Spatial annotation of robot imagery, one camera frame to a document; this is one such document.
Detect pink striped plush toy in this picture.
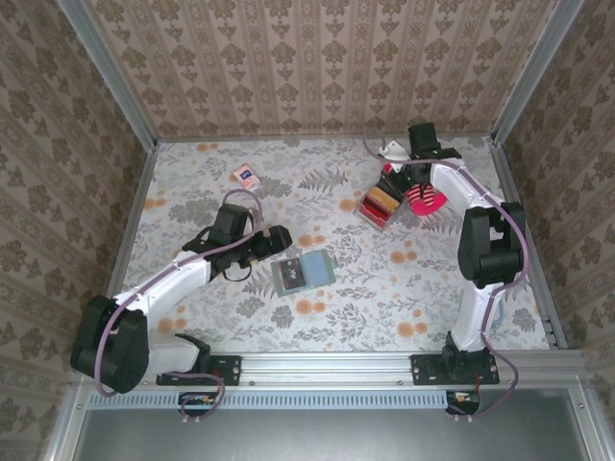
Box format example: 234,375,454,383
406,184,448,217

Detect grey slotted cable duct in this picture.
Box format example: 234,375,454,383
88,389,455,409

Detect tan card stack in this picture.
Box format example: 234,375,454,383
367,186,400,212

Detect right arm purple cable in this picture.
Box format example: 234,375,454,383
362,133,532,424

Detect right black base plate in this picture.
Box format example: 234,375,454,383
410,353,501,387

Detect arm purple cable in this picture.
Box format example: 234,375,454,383
95,189,265,426
362,133,532,424

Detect grey metal panel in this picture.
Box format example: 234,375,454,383
42,378,615,461

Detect aluminium front rail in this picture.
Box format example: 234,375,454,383
71,350,590,385

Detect red card stack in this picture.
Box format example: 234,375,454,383
359,196,393,225

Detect small pink card pack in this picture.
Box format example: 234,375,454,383
231,165,261,191

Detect aluminium side rail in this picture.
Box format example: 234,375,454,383
487,138,568,350
90,141,160,352

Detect aluminium back rail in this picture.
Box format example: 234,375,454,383
156,133,496,144

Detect aluminium frame post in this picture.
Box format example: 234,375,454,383
57,0,160,150
489,0,585,145

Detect floral table cover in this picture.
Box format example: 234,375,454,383
103,136,552,354

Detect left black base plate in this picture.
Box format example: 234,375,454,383
156,353,242,387

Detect black controller board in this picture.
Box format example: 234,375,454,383
444,389,481,417
177,391,217,418

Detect clear acrylic card organizer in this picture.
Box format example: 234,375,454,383
355,175,409,234

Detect black credit card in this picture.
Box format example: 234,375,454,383
271,257,308,299

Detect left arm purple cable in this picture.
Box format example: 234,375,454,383
95,189,265,426

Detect blue green card holder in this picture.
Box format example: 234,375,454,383
269,249,337,300

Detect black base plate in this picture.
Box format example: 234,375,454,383
156,353,242,387
410,353,501,387

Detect left black camera cable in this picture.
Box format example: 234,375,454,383
220,261,254,282

